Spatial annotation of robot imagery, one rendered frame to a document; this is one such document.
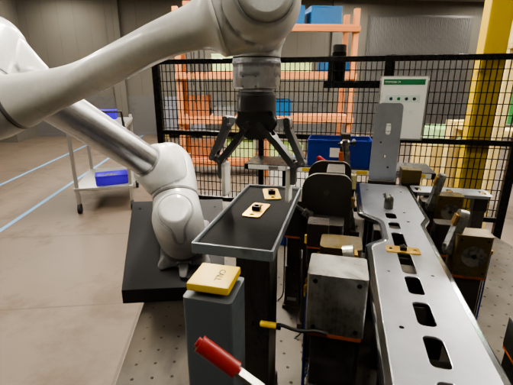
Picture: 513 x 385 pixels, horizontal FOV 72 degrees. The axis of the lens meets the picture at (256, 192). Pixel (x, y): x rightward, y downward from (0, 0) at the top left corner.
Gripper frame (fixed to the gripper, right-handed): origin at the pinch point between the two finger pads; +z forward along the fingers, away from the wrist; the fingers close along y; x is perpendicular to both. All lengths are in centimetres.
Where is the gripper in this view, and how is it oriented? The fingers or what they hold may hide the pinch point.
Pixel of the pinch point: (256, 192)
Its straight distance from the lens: 73.2
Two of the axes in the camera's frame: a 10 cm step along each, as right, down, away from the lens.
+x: 3.1, -2.8, 9.1
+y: 9.5, 0.9, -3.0
